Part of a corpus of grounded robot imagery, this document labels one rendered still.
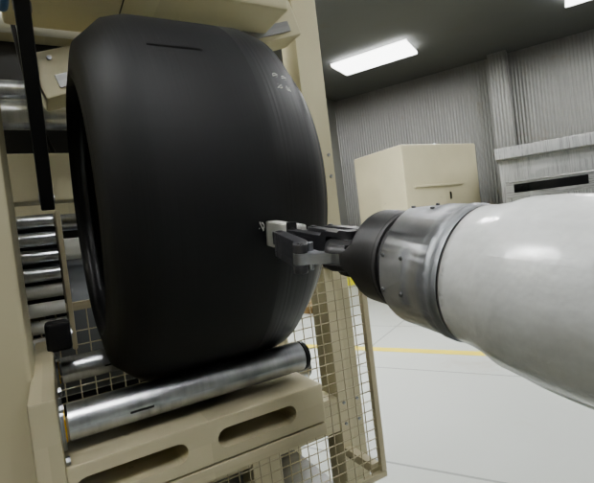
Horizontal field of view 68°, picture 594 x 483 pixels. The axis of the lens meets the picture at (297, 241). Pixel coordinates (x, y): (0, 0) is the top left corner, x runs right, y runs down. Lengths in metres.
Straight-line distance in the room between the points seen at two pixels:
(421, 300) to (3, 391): 0.54
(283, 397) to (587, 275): 0.51
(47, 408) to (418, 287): 0.43
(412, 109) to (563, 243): 8.82
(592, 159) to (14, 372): 6.08
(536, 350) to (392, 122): 8.91
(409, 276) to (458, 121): 8.51
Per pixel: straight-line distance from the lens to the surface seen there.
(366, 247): 0.32
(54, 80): 1.12
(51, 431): 0.58
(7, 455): 0.71
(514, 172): 6.25
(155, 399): 0.62
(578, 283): 0.22
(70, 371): 0.89
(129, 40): 0.60
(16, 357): 0.67
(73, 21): 1.24
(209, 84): 0.55
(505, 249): 0.24
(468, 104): 8.80
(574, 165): 6.26
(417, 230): 0.29
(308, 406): 0.69
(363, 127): 9.30
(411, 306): 0.29
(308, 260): 0.36
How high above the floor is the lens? 1.10
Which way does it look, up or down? 2 degrees down
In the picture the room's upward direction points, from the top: 7 degrees counter-clockwise
